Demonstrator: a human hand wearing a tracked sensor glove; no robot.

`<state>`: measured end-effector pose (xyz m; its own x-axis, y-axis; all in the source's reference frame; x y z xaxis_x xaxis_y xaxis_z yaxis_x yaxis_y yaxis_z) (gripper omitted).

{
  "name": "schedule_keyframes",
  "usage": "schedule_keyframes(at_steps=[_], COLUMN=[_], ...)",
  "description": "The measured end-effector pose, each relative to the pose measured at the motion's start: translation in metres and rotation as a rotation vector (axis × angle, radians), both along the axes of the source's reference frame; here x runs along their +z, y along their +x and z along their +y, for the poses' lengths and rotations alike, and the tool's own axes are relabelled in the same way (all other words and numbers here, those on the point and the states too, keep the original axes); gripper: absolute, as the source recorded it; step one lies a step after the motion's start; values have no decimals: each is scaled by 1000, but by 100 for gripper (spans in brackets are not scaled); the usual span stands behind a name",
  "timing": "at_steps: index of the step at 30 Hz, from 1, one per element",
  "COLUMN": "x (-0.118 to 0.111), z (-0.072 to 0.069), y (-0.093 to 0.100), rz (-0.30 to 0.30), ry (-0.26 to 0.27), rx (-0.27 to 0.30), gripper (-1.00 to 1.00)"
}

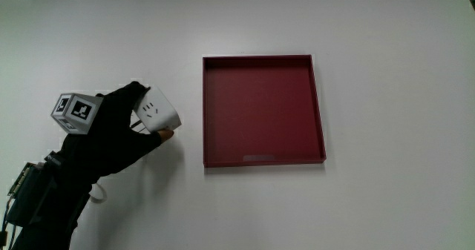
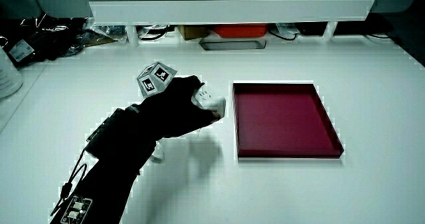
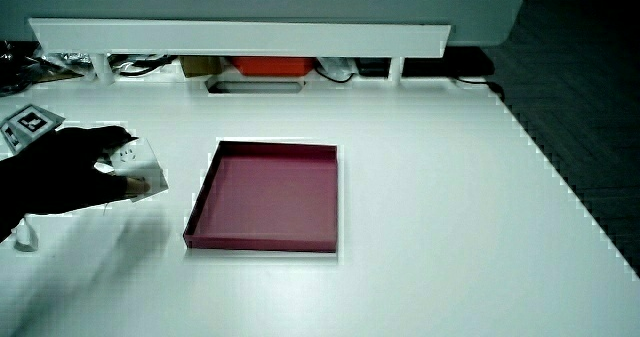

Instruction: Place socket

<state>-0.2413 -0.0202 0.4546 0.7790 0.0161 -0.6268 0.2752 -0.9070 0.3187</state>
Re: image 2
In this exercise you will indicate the white socket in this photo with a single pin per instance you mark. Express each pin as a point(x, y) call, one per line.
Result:
point(212, 101)

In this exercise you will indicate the brown cardboard box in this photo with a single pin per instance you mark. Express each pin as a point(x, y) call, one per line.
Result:
point(192, 32)

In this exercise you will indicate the white desk shelf riser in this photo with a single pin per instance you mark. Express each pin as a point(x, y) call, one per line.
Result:
point(229, 10)

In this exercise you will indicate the grey flat tray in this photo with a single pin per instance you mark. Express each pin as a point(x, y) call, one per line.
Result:
point(232, 44)

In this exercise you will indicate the person's left forearm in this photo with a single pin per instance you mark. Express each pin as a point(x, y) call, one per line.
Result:
point(113, 164)

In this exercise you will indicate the black bag with white label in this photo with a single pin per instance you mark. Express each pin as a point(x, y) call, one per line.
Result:
point(36, 41)

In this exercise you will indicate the person's left hand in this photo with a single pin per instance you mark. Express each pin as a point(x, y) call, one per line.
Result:
point(172, 111)

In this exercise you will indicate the dark red tray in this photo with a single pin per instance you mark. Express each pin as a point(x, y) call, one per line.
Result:
point(282, 121)

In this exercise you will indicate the white container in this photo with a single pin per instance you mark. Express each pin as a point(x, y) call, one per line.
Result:
point(8, 77)

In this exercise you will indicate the circuit board module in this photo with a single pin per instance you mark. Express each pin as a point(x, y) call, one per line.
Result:
point(76, 210)

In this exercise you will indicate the clear plastic bag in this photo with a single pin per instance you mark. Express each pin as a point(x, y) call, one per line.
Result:
point(106, 31)

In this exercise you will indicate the orange box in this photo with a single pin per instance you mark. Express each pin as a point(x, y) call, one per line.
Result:
point(240, 30)

